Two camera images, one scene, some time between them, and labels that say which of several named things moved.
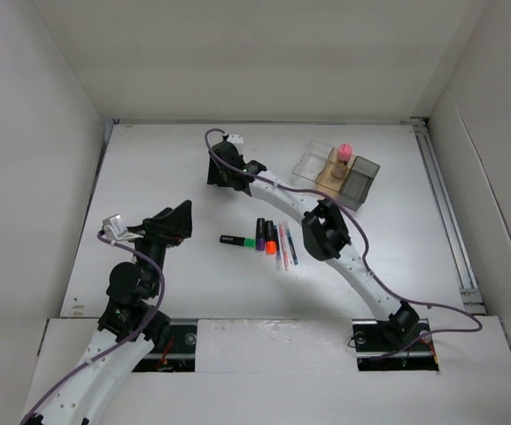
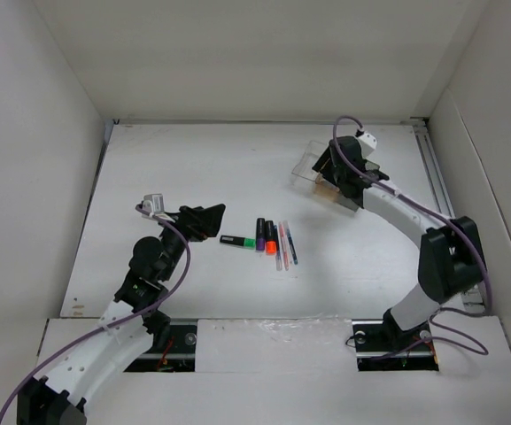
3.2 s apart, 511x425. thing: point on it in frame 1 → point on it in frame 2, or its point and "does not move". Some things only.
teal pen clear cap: (287, 227) does not move
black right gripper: (214, 175) → (326, 170)
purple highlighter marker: (260, 234) does not move
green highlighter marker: (245, 242) does not move
